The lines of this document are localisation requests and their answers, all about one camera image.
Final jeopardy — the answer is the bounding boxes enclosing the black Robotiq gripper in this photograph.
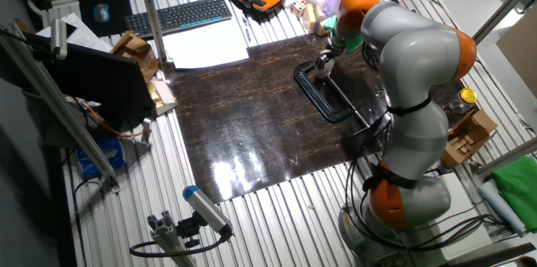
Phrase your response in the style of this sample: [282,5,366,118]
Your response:
[314,47,338,71]

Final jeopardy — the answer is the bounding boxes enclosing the small clear jar white contents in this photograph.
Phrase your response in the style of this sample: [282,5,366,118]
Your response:
[313,65,335,80]

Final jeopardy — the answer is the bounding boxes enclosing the glass jar gold lid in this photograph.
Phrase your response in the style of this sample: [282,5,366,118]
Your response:
[447,87,478,116]

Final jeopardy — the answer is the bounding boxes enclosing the black metal C-clamp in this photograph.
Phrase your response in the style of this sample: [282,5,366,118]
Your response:
[293,60,371,128]

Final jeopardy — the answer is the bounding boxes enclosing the plastic bag of sponges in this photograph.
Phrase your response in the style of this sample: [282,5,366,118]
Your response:
[301,0,341,37]

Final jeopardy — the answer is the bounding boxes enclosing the Rubik's cube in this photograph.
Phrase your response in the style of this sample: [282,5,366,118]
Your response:
[290,0,308,19]

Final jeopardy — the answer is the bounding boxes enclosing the dark marble pattern mat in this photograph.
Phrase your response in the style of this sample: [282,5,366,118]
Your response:
[167,9,479,205]

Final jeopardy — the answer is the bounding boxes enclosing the large white paper sheet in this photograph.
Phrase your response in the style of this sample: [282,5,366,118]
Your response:
[161,17,250,70]

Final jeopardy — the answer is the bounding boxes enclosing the black computer keyboard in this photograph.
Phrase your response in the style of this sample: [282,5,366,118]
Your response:
[123,0,233,41]

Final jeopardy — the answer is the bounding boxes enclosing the open brown cardboard box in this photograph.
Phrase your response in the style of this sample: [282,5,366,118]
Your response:
[437,109,499,170]

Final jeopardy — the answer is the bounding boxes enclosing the gold foil box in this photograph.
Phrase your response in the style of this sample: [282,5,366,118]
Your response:
[146,78,179,116]

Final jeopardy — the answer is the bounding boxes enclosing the small brown cardboard carton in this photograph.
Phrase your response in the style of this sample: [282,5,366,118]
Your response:
[110,30,159,84]

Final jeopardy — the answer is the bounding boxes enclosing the brown cardboard panel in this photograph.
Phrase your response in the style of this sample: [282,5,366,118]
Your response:
[496,6,537,100]

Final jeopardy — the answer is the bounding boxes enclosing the short diagonal aluminium bar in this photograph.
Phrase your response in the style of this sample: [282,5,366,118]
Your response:
[473,136,537,178]

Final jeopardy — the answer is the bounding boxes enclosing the black mouse pad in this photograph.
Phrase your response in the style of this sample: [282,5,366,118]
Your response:
[78,0,134,38]

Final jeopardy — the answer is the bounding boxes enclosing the pale blue roll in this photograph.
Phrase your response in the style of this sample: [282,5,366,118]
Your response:
[477,179,528,238]

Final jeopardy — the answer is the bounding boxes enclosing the grey computer mouse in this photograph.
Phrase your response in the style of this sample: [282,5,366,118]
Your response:
[93,3,111,24]

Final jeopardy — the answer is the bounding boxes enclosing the black flat monitor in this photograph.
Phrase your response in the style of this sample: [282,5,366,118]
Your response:
[0,31,157,122]

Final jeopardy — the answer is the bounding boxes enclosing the green cloth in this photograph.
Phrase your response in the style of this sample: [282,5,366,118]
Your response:
[490,155,537,233]

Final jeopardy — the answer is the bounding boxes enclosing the loose white papers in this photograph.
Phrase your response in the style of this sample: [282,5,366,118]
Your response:
[35,12,114,54]

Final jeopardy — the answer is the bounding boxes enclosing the blue tissue pack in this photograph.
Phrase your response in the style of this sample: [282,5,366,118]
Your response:
[76,137,126,178]

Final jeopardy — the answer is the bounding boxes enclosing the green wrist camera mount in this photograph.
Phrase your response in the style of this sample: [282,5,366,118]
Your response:
[321,14,365,54]

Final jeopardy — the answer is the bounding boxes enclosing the tall aluminium frame pole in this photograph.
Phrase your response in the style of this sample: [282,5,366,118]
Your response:
[133,0,169,65]

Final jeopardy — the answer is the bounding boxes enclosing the diagonal aluminium frame bar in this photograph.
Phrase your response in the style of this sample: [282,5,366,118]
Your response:
[472,0,537,45]

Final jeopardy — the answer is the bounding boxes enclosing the silver camera blue cap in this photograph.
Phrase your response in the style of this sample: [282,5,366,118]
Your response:
[182,185,234,237]

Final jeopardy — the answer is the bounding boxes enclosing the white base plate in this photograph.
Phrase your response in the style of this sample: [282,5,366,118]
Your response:
[434,172,493,260]

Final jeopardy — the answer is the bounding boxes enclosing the thick black cable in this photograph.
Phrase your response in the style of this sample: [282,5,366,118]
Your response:
[402,212,508,255]

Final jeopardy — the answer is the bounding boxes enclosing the orange cable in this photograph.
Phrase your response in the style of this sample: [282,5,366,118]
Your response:
[62,93,146,139]

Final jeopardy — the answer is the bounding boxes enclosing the short aluminium profile post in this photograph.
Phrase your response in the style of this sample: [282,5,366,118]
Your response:
[146,210,197,267]

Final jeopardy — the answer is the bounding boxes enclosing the black camera cable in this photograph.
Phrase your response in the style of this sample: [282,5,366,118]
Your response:
[128,228,232,259]

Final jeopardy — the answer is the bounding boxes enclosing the silver camera on strut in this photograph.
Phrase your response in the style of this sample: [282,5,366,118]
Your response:
[50,18,69,60]

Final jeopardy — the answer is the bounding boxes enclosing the long aluminium frame strut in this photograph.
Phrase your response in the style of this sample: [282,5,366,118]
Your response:
[0,23,122,195]

